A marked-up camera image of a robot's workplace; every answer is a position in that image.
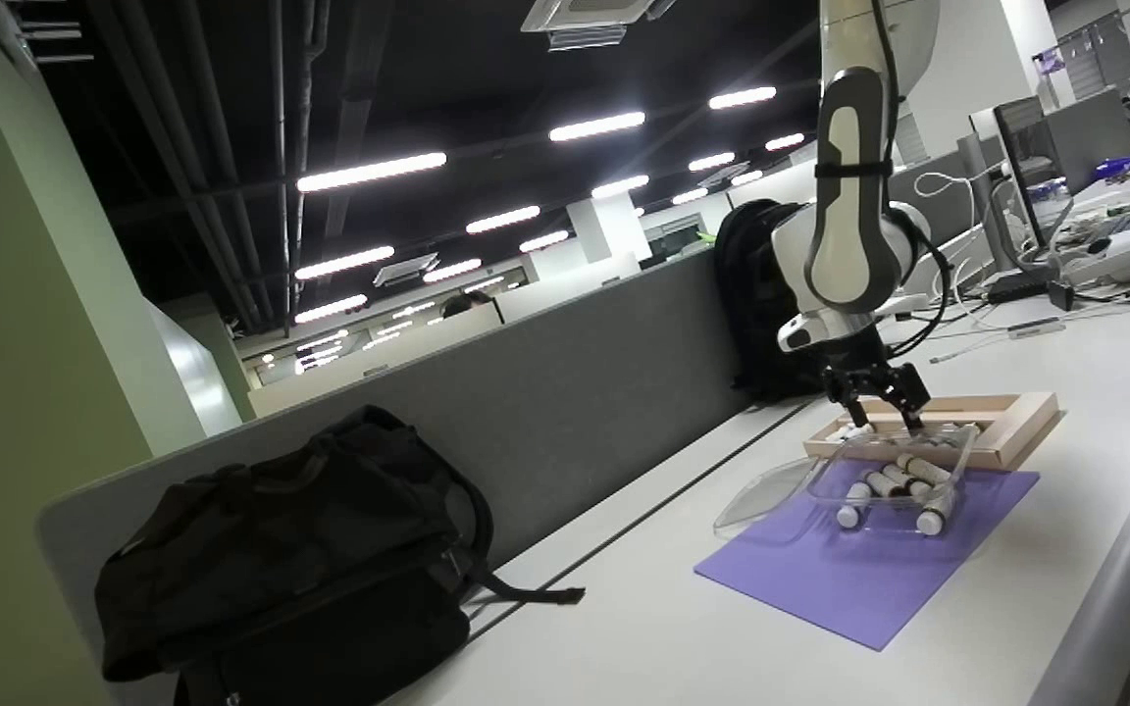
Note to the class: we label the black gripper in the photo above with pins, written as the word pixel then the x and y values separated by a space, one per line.
pixel 859 360

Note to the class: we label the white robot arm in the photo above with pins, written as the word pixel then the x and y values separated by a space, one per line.
pixel 852 199

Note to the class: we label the black backpack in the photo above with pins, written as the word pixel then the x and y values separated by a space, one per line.
pixel 747 299

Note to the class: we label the grey computer case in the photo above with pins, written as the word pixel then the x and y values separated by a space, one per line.
pixel 969 261

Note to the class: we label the purple mat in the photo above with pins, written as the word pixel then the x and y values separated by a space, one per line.
pixel 842 590

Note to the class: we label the white desk device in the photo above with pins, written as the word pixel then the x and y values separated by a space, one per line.
pixel 1117 256

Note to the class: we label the fluorescent ceiling light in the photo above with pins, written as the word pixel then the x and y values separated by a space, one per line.
pixel 369 172
pixel 620 186
pixel 599 129
pixel 712 162
pixel 744 100
pixel 545 240
pixel 331 313
pixel 451 274
pixel 344 263
pixel 504 223

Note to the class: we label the computer monitor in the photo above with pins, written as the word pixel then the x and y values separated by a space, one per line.
pixel 1048 159

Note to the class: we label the grey desk partition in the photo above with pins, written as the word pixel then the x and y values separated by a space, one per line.
pixel 565 394

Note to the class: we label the ceiling air vent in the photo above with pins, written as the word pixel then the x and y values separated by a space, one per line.
pixel 590 20

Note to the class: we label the black duffel bag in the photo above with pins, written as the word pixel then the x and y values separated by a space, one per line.
pixel 293 562

